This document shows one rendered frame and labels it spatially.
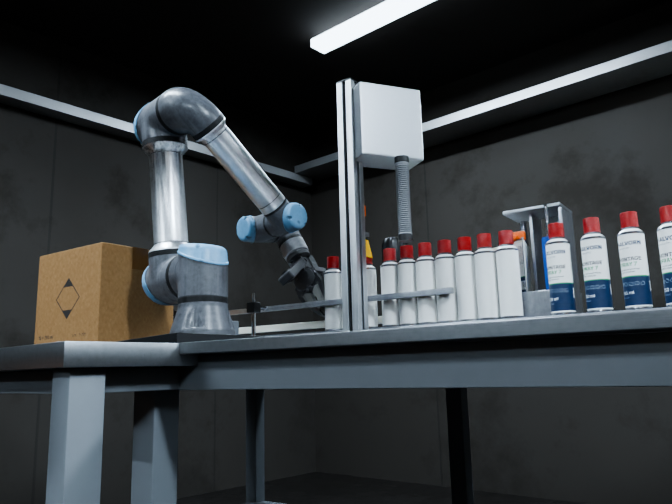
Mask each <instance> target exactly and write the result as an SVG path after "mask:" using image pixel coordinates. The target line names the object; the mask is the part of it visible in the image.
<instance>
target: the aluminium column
mask: <svg viewBox="0 0 672 504"><path fill-rule="evenodd" d="M357 84H358V82H357V81H355V80H354V79H352V78H348V79H345V80H342V81H339V82H336V94H337V130H338V166H339V202H340V238H341V274H342V310H343V331H358V330H369V323H368V295H367V267H366V239H365V211H364V182H363V163H361V162H357V160H356V159H355V140H354V109H353V88H354V87H355V86H356V85H357Z"/></svg>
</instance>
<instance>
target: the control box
mask: <svg viewBox="0 0 672 504"><path fill-rule="evenodd" d="M353 109H354V140H355V159H356V160H357V162H361V163H363V167H368V168H379V169H389V170H395V164H394V157H396V156H398V155H407V156H409V165H408V166H409V167H408V168H409V170H410V169H411V168H413V167H414V166H416V165H417V164H419V163H420V162H422V161H423V160H424V154H423V136H422V118H421V100H420V90H415V89H408V88H402V87H395V86H388V85H381V84H375V83H368V82H358V84H357V85H356V86H355V87H354V88H353Z"/></svg>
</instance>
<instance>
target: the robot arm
mask: <svg viewBox="0 0 672 504"><path fill-rule="evenodd" d="M225 119H226V118H225V117H224V115H223V114H222V113H221V112H220V111H219V109H218V108H217V107H216V106H215V105H214V104H213V103H212V102H211V101H210V100H208V99H207V98H206V97H205V96H203V95H202V94H200V93H198V92H197V91H194V90H192V89H190V88H186V87H174V88H170V89H168V90H166V91H165V92H164V93H163V94H161V95H160V96H159V97H157V98H156V99H154V100H153V101H152V102H150V103H148V104H146V105H145V106H143V107H142V109H141V110H140V111H139V112H138V113H137V115H136V117H135V119H134V124H133V129H134V134H135V136H136V138H137V140H139V141H140V144H141V145H142V150H143V152H144V153H146V154H147V155H148V156H149V168H150V185H151V202H152V220H153V237H154V246H153V248H152V249H151V250H150V251H149V252H148V261H149V266H148V267H147V268H146V269H145V271H144V273H143V276H142V286H143V289H144V292H145V293H146V295H147V296H148V297H149V298H150V299H151V300H152V301H153V302H155V303H157V304H160V305H177V304H178V308H177V312H176V315H175V318H174V321H173V324H172V327H171V330H170V333H176V332H182V333H203V334H226V335H236V332H235V329H234V325H233V322H232V319H231V316H230V313H229V310H228V264H229V262H228V256H227V251H226V249H225V248H223V247H221V246H217V245H210V244H199V243H188V230H187V215H186V201H185V186H184V171H183V155H184V154H185V153H186V152H187V150H188V142H187V134H190V135H191V136H192V137H193V138H194V139H195V141H196V142H202V143H203V144H204V145H205V146H206V147H207V148H208V150H209V151H210V152H211V153H212V154H213V156H214V157H215V158H216V159H217V160H218V162H219V163H220V164H221V165H222V166H223V167H224V169H225V170H226V171H227V172H228V173H229V175H230V176H231V177H232V178H233V179H234V180H235V182H236V183H237V184H238V185H239V186H240V188H241V189H242V190H243V191H244V192H245V193H246V195H247V196H248V197H249V198H250V199H251V201H252V202H253V203H254V204H255V205H256V206H257V208H258V209H259V210H260V211H261V212H262V214H261V215H258V216H251V215H250V216H243V217H241V218H240V219H239V221H238V223H237V235H238V237H239V239H240V240H241V241H243V242H250V243H277V245H278V247H279V249H280V251H281V252H282V254H283V257H284V258H285V260H286V261H287V263H288V265H289V266H290V268H289V269H288V270H285V271H284V272H283V273H282V275H281V277H280V278H279V279H278V281H279V282H280V283H281V284H282V285H283V286H285V285H286V284H287V283H291V282H292V281H293V280H294V284H295V287H296V289H295V291H296V293H297V296H298V298H299V300H300V301H301V302H302V303H305V302H314V301H317V300H318V301H324V272H325V271H326V269H325V268H322V267H318V265H317V263H316V261H315V259H314V257H313V256H312V255H310V253H309V251H308V250H309V249H308V247H307V245H306V243H305V241H304V240H303V238H302V236H301V234H300V232H299V230H300V229H302V228H303V227H304V226H305V225H306V223H307V213H306V210H305V208H304V207H303V206H302V205H301V204H298V203H289V202H288V200H287V199H286V198H285V197H284V195H283V194H282V193H281V192H280V191H279V189H278V188H277V187H276V186H275V184H274V183H273V182H272V181H271V179H270V178H269V177H268V176H267V175H266V173H265V172H264V171H263V170H262V168H261V167H260V166H259V165H258V163H257V162H256V161H255V160H254V159H253V157H252V156H251V155H250V154H249V152H248V151H247V150H246V149H245V147H244V146H243V145H242V144H241V143H240V141H239V140H238V139H237V138H236V136H235V135H234V134H233V133H232V131H231V130H230V129H229V128H228V127H227V125H226V124H225ZM315 296H316V297H317V300H316V298H315ZM170 333H169V334H170Z"/></svg>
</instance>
